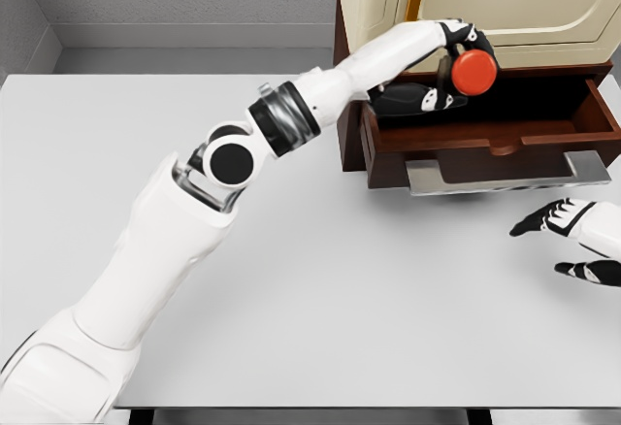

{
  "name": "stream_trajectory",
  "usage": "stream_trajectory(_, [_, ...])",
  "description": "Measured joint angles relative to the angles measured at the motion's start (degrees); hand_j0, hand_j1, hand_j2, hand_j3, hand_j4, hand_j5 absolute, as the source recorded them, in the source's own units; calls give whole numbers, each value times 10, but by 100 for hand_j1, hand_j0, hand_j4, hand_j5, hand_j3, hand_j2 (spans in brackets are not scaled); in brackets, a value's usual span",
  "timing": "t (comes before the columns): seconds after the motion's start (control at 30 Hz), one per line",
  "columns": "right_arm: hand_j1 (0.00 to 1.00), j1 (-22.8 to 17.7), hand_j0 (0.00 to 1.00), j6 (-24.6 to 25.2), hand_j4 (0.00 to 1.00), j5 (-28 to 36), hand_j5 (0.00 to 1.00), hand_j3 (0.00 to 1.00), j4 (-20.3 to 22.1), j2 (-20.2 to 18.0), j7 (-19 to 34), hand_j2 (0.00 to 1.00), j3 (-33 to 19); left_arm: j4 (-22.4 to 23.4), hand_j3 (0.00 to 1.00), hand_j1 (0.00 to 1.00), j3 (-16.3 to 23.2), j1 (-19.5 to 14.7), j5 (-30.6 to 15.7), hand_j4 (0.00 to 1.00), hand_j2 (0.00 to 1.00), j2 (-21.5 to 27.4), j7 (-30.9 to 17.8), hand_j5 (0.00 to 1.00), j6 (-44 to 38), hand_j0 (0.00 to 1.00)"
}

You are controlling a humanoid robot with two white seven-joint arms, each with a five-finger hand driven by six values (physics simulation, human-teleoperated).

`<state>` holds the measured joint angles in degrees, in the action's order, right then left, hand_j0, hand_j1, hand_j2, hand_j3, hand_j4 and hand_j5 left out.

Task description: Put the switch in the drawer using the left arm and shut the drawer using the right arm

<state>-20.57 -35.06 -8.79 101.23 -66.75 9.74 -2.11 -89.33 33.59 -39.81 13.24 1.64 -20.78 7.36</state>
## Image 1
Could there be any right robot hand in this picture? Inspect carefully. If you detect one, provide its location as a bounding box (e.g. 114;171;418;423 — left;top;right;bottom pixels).
508;198;621;290

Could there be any brown cabinet with cream doors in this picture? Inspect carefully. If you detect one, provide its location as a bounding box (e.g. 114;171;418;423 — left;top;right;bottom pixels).
332;0;621;175

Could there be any brown drawer with metal handle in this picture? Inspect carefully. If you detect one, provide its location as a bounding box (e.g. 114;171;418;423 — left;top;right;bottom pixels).
359;74;621;198

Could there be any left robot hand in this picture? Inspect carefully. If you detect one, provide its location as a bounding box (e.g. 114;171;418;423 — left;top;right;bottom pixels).
366;17;496;117

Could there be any red round button switch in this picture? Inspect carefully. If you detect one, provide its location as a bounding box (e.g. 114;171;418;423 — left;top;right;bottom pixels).
436;49;500;97

